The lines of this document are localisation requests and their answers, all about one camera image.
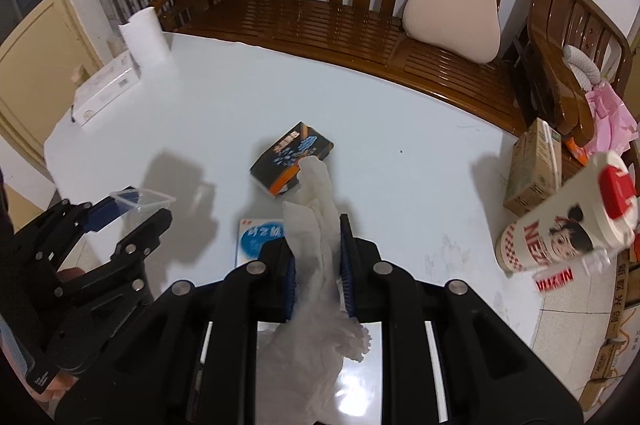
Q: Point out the blue and white medicine box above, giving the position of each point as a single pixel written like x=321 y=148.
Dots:
x=260 y=242

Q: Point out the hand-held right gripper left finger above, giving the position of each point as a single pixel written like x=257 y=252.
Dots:
x=290 y=285

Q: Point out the white paper towel roll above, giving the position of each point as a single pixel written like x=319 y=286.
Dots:
x=145 y=37

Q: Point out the orange packet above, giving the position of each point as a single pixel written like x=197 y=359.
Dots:
x=577 y=150

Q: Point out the white tissue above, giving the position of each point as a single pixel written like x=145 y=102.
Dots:
x=317 y=215

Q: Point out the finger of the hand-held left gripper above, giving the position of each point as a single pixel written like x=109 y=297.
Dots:
x=145 y=235
x=107 y=211

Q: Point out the beige cushion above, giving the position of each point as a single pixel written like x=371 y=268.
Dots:
x=452 y=10

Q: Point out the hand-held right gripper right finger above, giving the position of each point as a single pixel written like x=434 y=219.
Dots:
x=346 y=265

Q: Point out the brown wooden bench sofa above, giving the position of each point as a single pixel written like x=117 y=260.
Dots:
x=320 y=20

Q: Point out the dark box with orange edge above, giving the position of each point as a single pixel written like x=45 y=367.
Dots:
x=285 y=155

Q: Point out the cardboard box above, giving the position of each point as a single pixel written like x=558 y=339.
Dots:
x=610 y=362
x=625 y=300

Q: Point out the person's left hand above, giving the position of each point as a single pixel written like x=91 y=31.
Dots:
x=70 y=276

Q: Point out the brown wooden armchair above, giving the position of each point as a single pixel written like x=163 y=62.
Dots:
x=565 y=55

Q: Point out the cream window door frame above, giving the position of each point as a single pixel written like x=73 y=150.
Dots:
x=45 y=45

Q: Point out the pink cloth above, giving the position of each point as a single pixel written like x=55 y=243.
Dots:
x=612 y=115

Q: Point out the grey fabric roll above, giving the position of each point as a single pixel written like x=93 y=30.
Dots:
x=582 y=62

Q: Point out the brown drink carton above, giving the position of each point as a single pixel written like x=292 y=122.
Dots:
x=532 y=170

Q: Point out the tall cartoon cup red lid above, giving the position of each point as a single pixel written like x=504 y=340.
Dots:
x=555 y=230

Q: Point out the clear plastic wrapper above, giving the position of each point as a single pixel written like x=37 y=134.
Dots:
x=145 y=199

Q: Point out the long white box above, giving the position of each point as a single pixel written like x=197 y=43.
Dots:
x=107 y=87

